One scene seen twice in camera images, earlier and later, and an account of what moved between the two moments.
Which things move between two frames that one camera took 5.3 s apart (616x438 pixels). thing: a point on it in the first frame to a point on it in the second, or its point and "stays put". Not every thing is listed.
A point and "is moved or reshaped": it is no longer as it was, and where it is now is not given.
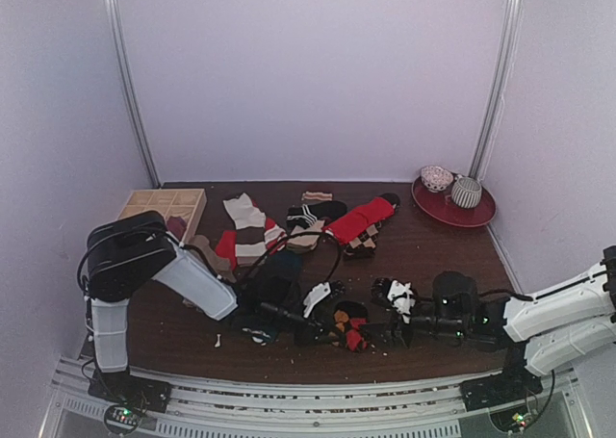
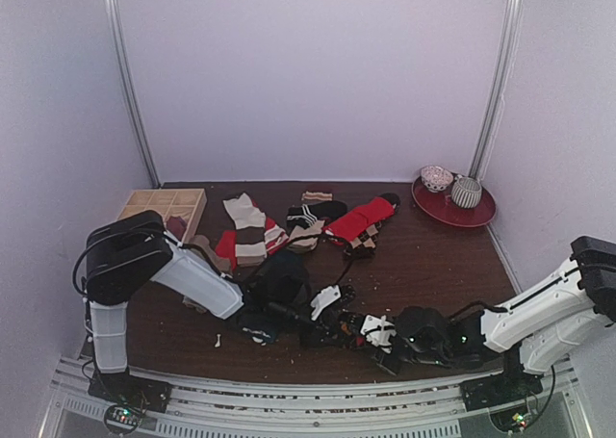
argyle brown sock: x=364 y=245 stays put
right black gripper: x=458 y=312 to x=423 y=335
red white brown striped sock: x=226 y=244 stays put
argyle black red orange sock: x=347 y=317 is moved or reshaped
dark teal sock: x=259 y=327 stays put
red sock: x=360 y=219 stays put
